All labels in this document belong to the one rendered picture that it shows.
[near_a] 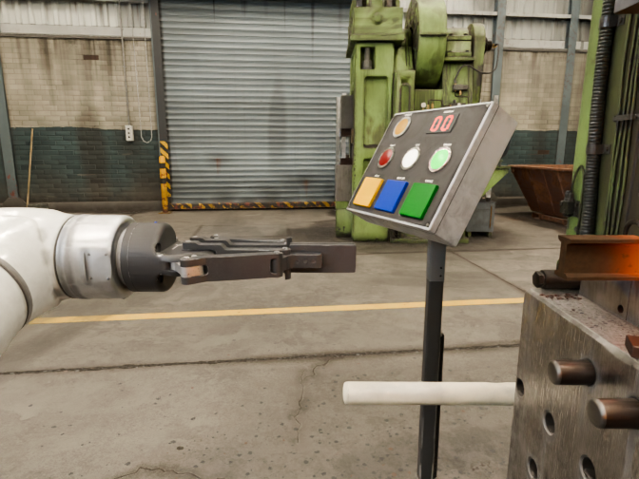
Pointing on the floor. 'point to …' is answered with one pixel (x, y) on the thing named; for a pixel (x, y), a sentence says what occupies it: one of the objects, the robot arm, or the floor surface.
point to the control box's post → (436, 254)
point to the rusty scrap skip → (544, 188)
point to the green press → (405, 95)
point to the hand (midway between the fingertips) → (322, 257)
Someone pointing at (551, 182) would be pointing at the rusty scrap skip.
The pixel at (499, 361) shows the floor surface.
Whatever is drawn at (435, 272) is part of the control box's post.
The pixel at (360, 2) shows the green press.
